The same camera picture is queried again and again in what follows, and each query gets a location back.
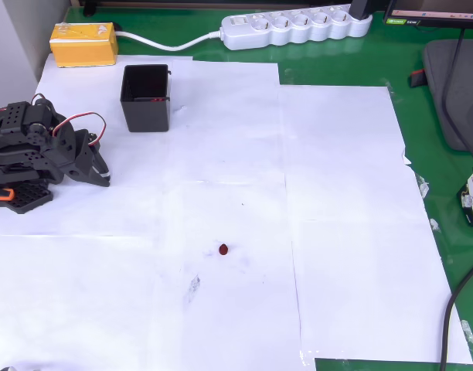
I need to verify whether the black square container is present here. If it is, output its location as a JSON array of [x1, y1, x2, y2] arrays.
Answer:
[[119, 63, 172, 133]]

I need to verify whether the yellow cardboard box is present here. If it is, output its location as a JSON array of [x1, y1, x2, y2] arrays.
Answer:
[[49, 22, 120, 69]]

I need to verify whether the white paper sheet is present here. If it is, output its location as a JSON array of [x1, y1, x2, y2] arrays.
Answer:
[[277, 84, 424, 223], [0, 53, 195, 237], [169, 60, 287, 183], [291, 218, 473, 365], [0, 231, 318, 371]]

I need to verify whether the white power strip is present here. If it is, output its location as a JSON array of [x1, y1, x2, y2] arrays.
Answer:
[[219, 4, 373, 51]]

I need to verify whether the black plug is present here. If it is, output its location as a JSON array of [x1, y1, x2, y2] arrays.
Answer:
[[349, 0, 376, 21]]

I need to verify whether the red black tag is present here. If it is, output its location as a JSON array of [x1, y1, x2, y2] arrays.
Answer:
[[408, 68, 427, 88]]

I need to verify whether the grey laptop sleeve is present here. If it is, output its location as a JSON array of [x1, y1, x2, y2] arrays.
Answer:
[[421, 38, 473, 152]]

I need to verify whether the black laptop green sticker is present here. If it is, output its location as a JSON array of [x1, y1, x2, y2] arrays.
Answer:
[[382, 0, 473, 29]]

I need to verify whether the red white servo wire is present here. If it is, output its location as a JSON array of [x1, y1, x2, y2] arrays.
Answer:
[[50, 111, 107, 148]]

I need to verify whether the white power cable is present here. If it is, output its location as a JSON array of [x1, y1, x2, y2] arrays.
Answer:
[[114, 29, 224, 52]]

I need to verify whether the thin black cable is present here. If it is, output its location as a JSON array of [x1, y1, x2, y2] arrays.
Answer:
[[441, 26, 473, 165]]

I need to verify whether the thick black cable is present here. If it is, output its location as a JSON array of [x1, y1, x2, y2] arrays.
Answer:
[[439, 254, 473, 371]]

